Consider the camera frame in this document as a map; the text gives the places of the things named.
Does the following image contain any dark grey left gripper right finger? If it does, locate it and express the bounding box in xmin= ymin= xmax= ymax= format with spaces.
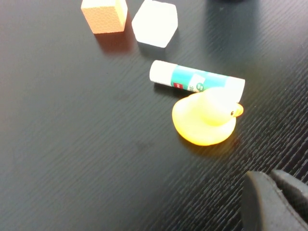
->
xmin=270 ymin=169 xmax=308 ymax=217

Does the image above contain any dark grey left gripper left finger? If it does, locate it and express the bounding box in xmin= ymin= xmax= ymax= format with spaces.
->
xmin=240 ymin=170 xmax=308 ymax=231

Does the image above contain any yellow rubber duck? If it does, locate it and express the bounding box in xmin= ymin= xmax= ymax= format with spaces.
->
xmin=171 ymin=87 xmax=244 ymax=146

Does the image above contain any white and teal glue stick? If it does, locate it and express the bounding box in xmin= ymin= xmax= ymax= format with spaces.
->
xmin=149 ymin=60 xmax=245 ymax=103

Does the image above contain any white foam cube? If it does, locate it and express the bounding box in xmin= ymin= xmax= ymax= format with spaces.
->
xmin=131 ymin=0 xmax=179 ymax=49

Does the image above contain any orange foam cube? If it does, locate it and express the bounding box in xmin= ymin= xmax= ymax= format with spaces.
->
xmin=80 ymin=0 xmax=128 ymax=35

